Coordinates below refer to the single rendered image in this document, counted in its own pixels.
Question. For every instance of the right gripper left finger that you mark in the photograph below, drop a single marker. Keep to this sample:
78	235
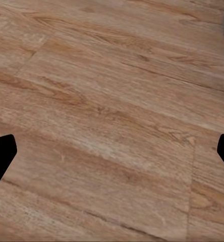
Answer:
8	150

